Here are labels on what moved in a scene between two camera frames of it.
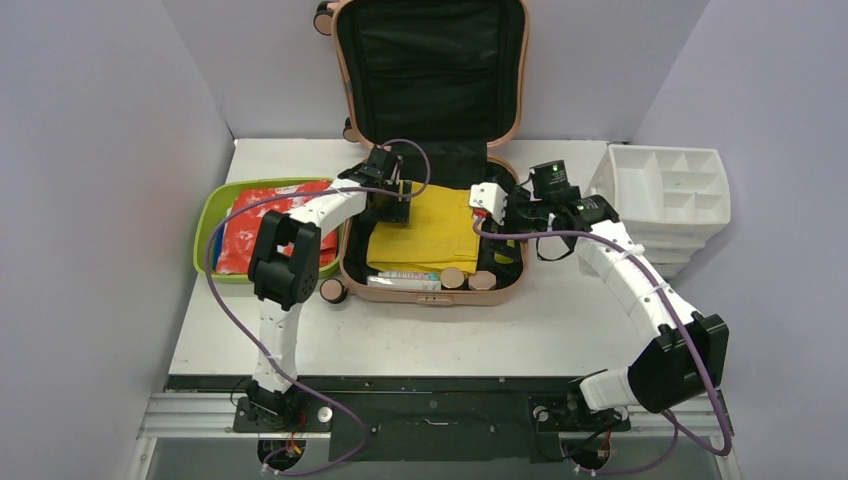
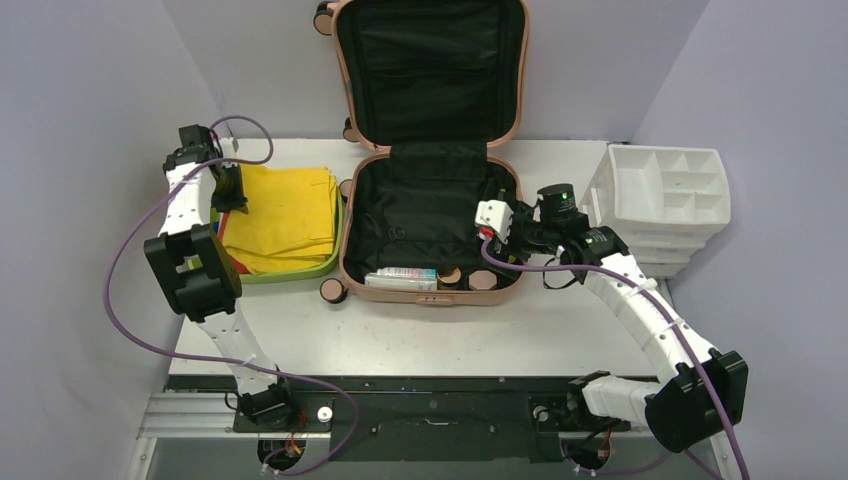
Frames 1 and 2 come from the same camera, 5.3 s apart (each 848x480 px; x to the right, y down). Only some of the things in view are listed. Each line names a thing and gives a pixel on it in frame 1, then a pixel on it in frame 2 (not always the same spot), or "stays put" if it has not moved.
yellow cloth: x=441 y=233 → x=290 y=218
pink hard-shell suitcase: x=444 y=84 stays put
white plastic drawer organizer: x=668 y=199 stays put
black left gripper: x=398 y=213 → x=235 y=201
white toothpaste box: x=405 y=280 stays put
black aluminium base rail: x=419 y=418 stays put
